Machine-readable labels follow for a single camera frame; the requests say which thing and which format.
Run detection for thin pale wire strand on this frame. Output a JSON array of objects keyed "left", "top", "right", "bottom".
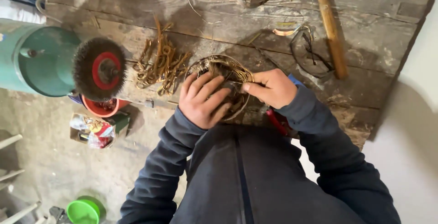
[{"left": 187, "top": 0, "right": 237, "bottom": 24}]

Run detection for white chair frame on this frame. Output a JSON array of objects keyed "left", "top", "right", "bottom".
[{"left": 0, "top": 134, "right": 42, "bottom": 224}]

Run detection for person's right hand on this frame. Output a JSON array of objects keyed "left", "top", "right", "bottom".
[{"left": 242, "top": 69, "right": 298, "bottom": 110}]

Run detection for pile of copper wire pieces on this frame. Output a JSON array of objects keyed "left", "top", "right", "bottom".
[{"left": 133, "top": 14, "right": 193, "bottom": 97}]

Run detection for green plastic cup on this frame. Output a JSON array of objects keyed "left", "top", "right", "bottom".
[{"left": 66, "top": 195, "right": 107, "bottom": 224}]

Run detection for green bench grinder motor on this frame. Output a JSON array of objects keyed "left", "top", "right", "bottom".
[{"left": 0, "top": 18, "right": 83, "bottom": 98}]

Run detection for person's dark jacket torso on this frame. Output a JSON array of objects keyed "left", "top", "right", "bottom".
[{"left": 169, "top": 124, "right": 367, "bottom": 224}]

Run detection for wooden hammer handle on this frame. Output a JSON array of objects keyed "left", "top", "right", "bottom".
[{"left": 312, "top": 0, "right": 349, "bottom": 80}]

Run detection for motor stator with copper winding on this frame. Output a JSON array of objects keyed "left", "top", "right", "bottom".
[{"left": 185, "top": 54, "right": 256, "bottom": 121}]

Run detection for wire brush wheel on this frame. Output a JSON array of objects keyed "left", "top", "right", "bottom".
[{"left": 73, "top": 37, "right": 127, "bottom": 102}]

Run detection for person's left hand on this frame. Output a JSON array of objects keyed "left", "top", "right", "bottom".
[{"left": 178, "top": 71, "right": 233, "bottom": 130}]

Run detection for cardboard box of scraps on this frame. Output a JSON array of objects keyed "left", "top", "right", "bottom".
[{"left": 69, "top": 112, "right": 131, "bottom": 149}]

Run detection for orange plastic bowl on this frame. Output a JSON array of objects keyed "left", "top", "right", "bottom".
[{"left": 81, "top": 95, "right": 131, "bottom": 118}]

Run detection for red handled pliers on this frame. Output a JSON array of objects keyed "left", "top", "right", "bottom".
[{"left": 266, "top": 108, "right": 291, "bottom": 137}]

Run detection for black wire loop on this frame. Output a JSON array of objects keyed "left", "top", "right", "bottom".
[{"left": 289, "top": 25, "right": 335, "bottom": 79}]

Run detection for copper strip piece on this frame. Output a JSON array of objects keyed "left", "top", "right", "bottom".
[{"left": 272, "top": 26, "right": 302, "bottom": 37}]

